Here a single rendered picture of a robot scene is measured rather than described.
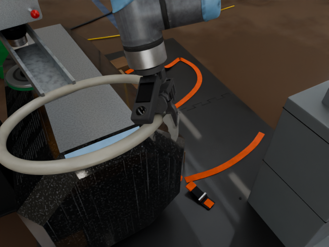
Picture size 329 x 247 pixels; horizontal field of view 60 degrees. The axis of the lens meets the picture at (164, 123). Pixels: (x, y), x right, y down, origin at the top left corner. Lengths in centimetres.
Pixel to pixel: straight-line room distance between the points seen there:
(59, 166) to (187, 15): 40
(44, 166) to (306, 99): 104
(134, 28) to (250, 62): 258
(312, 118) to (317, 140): 9
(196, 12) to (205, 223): 139
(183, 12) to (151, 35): 8
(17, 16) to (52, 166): 76
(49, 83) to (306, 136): 103
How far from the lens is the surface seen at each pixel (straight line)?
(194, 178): 194
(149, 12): 59
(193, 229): 177
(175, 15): 60
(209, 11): 61
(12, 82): 146
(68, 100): 132
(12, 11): 127
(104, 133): 114
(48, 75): 115
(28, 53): 128
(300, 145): 136
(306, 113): 127
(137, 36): 60
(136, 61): 62
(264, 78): 292
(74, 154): 111
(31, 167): 68
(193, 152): 208
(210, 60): 307
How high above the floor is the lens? 161
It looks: 45 degrees down
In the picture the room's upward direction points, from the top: straight up
